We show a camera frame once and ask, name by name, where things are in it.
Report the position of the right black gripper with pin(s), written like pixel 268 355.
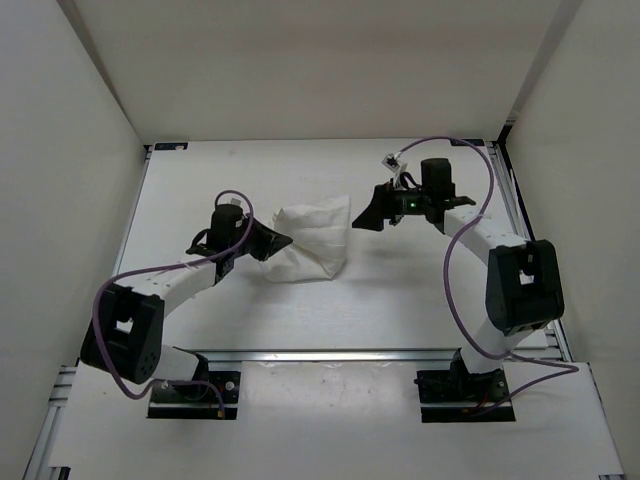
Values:
pixel 383 207

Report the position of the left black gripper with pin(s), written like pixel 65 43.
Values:
pixel 270 241

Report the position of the white pleated skirt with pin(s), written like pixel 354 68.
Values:
pixel 319 234

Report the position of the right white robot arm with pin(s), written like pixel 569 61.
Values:
pixel 523 290

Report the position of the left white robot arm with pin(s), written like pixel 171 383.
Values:
pixel 126 331

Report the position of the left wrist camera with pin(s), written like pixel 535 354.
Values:
pixel 237 205

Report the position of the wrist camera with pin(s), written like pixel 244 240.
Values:
pixel 394 163
pixel 237 205

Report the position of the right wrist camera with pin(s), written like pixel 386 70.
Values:
pixel 394 163

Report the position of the aluminium frame rail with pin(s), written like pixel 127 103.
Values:
pixel 330 356

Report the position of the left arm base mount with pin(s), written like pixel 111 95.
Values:
pixel 198 402

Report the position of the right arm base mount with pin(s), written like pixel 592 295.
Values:
pixel 454 395

